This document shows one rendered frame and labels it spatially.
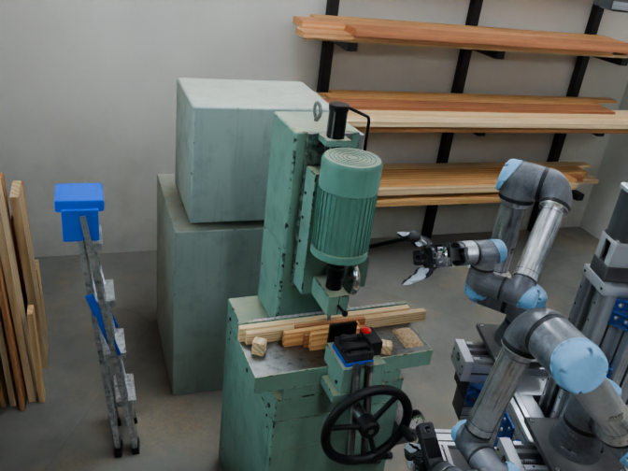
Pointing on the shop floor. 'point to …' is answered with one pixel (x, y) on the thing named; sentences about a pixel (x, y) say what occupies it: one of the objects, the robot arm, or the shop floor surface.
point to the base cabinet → (256, 421)
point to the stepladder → (99, 300)
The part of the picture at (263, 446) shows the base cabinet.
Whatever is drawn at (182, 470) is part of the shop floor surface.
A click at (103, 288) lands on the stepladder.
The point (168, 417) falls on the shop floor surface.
